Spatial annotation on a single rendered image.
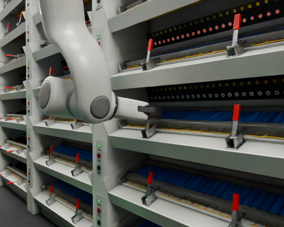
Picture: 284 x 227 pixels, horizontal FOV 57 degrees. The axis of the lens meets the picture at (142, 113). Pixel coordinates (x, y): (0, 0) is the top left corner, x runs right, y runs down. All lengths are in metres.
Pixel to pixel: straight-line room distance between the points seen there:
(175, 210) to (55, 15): 0.55
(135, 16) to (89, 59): 0.35
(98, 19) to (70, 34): 0.43
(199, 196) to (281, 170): 0.25
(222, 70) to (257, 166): 0.21
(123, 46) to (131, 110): 0.35
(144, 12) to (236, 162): 0.48
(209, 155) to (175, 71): 0.22
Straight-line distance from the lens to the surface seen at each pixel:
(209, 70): 0.61
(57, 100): 0.56
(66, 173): 1.19
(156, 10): 0.77
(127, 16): 0.85
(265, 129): 0.61
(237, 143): 0.58
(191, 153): 0.65
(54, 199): 1.42
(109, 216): 0.96
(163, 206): 0.77
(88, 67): 0.51
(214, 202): 0.70
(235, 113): 0.59
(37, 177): 1.57
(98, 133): 0.93
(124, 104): 0.64
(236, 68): 0.58
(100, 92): 0.51
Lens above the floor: 0.57
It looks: 1 degrees down
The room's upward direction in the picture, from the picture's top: straight up
